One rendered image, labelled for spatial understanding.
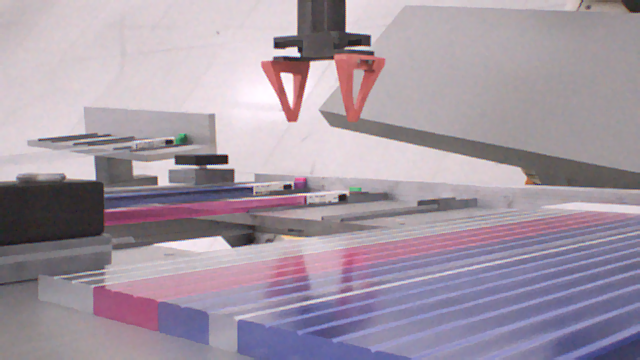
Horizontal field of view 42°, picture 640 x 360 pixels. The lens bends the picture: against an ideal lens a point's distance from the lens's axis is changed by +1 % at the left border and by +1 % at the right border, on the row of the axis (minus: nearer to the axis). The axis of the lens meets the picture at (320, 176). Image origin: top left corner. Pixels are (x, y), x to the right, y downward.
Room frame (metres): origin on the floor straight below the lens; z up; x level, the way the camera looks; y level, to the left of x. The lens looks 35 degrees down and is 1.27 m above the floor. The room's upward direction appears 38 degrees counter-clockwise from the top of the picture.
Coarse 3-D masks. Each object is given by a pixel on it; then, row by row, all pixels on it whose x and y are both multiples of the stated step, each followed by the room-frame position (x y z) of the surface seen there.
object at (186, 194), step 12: (144, 192) 0.71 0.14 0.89; (156, 192) 0.70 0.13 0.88; (168, 192) 0.71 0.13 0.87; (180, 192) 0.71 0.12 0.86; (192, 192) 0.72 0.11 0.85; (204, 192) 0.72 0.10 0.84; (216, 192) 0.73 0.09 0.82; (228, 192) 0.74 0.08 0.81; (240, 192) 0.74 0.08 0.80; (252, 192) 0.75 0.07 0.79; (108, 204) 0.68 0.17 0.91; (120, 204) 0.69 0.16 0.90; (132, 204) 0.69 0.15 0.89
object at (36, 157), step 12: (108, 144) 1.02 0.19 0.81; (120, 144) 1.02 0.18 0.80; (132, 144) 1.02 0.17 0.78; (0, 156) 0.97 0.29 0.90; (12, 156) 0.96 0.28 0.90; (24, 156) 0.97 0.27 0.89; (36, 156) 0.97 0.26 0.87; (48, 156) 0.98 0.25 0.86; (60, 156) 0.98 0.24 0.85; (72, 156) 0.99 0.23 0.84; (84, 156) 0.99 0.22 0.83
